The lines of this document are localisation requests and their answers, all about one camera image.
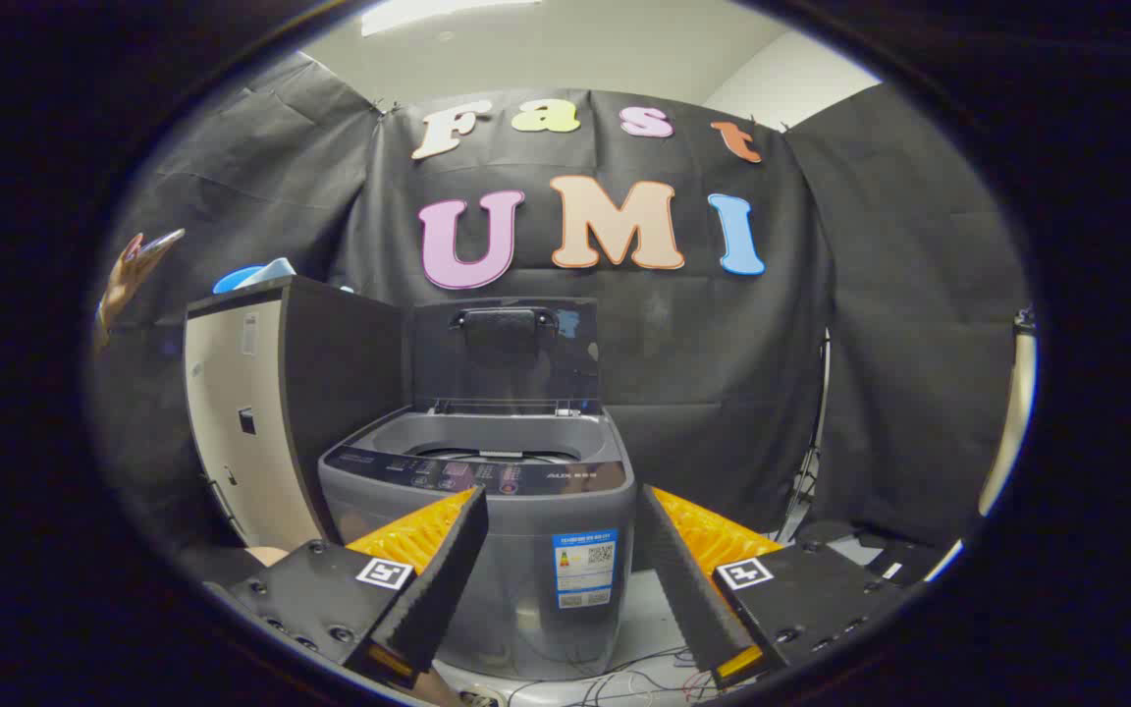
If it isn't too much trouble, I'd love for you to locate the light blue shirt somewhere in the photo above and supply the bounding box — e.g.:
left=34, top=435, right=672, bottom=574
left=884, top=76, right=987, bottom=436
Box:
left=212, top=257, right=297, bottom=295

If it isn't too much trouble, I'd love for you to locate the bundle of floor cables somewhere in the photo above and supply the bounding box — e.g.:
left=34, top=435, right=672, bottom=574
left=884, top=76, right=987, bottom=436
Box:
left=507, top=643, right=724, bottom=707

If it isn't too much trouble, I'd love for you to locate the smartphone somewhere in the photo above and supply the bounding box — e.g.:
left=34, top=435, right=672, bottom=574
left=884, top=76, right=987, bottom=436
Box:
left=138, top=228, right=187, bottom=264

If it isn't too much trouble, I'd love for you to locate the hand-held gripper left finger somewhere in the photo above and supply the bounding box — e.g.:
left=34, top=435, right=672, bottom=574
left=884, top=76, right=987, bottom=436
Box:
left=230, top=484, right=490, bottom=690

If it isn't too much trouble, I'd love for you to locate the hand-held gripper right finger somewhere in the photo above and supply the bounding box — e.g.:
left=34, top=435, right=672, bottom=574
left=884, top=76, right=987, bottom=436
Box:
left=638, top=484, right=910, bottom=690

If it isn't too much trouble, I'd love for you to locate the grey washing machine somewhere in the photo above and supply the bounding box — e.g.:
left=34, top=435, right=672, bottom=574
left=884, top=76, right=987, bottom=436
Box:
left=318, top=405, right=637, bottom=680

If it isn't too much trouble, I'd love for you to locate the dark cabinet with beige door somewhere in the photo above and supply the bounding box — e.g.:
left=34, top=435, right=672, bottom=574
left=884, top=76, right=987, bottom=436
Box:
left=183, top=275, right=407, bottom=551

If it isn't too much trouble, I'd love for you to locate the black backdrop cloth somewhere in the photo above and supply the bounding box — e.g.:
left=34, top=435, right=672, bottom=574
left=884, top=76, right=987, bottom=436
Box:
left=89, top=51, right=1030, bottom=551

